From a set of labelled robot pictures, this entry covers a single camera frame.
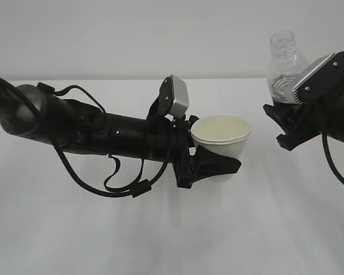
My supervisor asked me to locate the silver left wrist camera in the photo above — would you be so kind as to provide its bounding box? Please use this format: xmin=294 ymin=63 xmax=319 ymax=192
xmin=147 ymin=74 xmax=189 ymax=120

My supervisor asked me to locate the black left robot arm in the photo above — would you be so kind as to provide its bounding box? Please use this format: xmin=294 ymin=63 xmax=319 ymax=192
xmin=0 ymin=75 xmax=241 ymax=198

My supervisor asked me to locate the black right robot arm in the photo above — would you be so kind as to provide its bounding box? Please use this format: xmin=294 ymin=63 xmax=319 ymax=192
xmin=263 ymin=78 xmax=344 ymax=151

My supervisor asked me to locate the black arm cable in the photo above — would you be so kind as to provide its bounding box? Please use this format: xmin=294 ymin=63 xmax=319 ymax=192
xmin=322 ymin=131 xmax=344 ymax=192
xmin=0 ymin=71 xmax=184 ymax=199

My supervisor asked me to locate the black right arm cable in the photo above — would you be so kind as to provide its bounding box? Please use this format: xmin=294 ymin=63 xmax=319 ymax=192
xmin=322 ymin=131 xmax=344 ymax=192

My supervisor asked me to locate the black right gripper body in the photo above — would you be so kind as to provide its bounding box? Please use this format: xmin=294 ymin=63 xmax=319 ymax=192
xmin=298 ymin=94 xmax=344 ymax=143

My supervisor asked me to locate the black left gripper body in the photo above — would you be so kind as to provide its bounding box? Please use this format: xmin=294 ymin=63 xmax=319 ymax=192
xmin=170 ymin=115 xmax=194 ymax=188

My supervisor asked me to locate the white paper cup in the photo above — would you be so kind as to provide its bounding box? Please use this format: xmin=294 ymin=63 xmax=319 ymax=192
xmin=190 ymin=114 xmax=252 ymax=183

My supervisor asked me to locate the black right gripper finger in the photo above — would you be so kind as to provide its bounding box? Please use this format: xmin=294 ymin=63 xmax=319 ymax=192
xmin=263 ymin=103 xmax=300 ymax=132
xmin=276 ymin=129 xmax=312 ymax=150

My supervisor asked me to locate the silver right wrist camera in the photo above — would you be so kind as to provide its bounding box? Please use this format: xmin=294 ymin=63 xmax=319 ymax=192
xmin=290 ymin=51 xmax=344 ymax=104

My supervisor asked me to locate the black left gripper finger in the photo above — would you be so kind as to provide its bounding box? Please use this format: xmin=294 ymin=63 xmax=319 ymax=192
xmin=186 ymin=115 xmax=200 ymax=134
xmin=190 ymin=146 xmax=241 ymax=183

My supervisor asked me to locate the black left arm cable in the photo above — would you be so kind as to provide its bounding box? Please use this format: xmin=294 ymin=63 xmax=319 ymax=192
xmin=0 ymin=71 xmax=184 ymax=199

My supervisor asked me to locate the clear green-label water bottle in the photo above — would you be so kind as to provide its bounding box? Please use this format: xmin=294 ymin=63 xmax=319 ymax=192
xmin=267 ymin=30 xmax=308 ymax=105

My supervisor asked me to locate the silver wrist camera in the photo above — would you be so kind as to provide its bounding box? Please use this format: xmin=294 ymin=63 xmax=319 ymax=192
xmin=290 ymin=51 xmax=344 ymax=104
xmin=147 ymin=74 xmax=189 ymax=120

